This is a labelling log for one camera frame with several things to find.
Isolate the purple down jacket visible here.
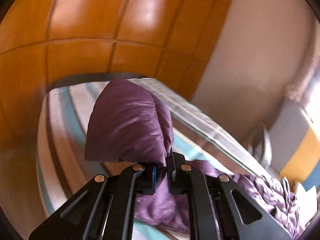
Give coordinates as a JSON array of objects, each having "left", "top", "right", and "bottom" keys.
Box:
[{"left": 85, "top": 80, "right": 304, "bottom": 239}]

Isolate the striped bed cover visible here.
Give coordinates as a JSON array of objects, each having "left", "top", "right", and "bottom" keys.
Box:
[{"left": 37, "top": 78, "right": 267, "bottom": 239}]

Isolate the white pillow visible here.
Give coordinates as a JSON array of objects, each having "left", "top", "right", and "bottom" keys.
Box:
[{"left": 293, "top": 180, "right": 318, "bottom": 226}]

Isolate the grey yellow blue headboard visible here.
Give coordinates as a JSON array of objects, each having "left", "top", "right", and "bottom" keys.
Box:
[{"left": 269, "top": 98, "right": 319, "bottom": 190}]

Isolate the orange wooden wardrobe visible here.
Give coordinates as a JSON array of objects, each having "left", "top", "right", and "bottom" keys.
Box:
[{"left": 1, "top": 0, "right": 232, "bottom": 149}]

